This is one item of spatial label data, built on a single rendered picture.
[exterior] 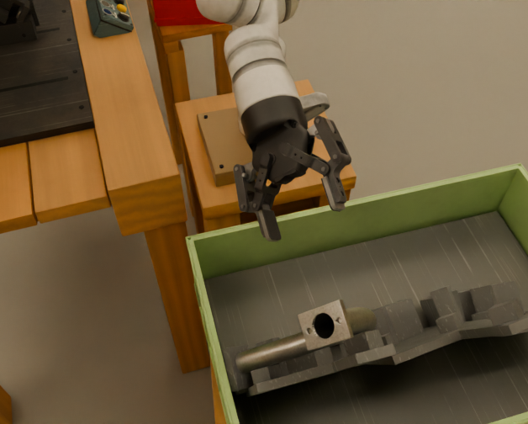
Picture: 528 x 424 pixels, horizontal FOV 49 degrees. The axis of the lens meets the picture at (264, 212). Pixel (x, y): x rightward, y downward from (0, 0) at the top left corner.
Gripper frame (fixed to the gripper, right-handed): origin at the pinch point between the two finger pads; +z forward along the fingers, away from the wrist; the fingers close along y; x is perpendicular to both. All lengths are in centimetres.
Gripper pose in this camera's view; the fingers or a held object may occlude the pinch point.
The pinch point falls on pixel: (303, 221)
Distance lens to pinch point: 65.6
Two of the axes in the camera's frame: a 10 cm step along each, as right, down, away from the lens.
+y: 7.4, -3.8, -5.5
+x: 6.1, 0.8, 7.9
